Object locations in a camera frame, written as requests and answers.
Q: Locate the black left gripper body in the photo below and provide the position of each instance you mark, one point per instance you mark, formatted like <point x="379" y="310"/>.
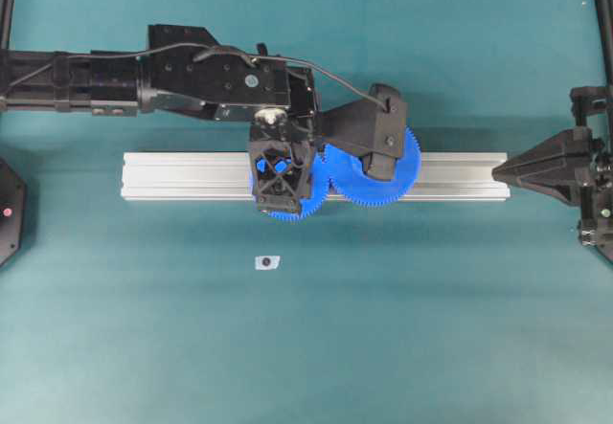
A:
<point x="277" y="98"/>

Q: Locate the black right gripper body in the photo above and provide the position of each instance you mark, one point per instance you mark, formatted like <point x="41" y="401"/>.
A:
<point x="558" y="167"/>

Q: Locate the small blue plastic gear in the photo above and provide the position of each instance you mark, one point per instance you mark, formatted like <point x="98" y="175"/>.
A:
<point x="288" y="181"/>

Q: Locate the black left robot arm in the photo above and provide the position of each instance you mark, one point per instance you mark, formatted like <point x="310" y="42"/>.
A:
<point x="184" y="70"/>

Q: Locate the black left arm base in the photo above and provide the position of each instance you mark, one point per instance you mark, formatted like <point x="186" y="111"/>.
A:
<point x="12" y="208"/>

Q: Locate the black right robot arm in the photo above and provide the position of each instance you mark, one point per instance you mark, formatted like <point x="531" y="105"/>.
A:
<point x="595" y="208"/>

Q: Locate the large blue plastic gear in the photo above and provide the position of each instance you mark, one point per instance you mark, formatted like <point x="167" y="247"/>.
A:
<point x="349" y="180"/>

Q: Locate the white tape position marker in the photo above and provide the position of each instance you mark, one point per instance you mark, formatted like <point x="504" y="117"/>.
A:
<point x="267" y="263"/>

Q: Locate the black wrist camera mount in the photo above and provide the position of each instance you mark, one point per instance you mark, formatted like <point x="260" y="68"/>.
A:
<point x="371" y="130"/>

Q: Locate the silver aluminium extrusion rail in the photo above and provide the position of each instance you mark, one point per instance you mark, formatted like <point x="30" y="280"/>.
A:
<point x="225" y="176"/>

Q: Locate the black right frame post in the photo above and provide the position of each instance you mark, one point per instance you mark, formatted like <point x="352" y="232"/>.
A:
<point x="604" y="14"/>

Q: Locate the black frame post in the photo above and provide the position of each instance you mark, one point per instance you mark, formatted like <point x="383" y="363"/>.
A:
<point x="604" y="14"/>
<point x="7" y="7"/>

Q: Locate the black left frame post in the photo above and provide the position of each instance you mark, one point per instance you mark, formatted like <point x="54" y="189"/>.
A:
<point x="7" y="7"/>

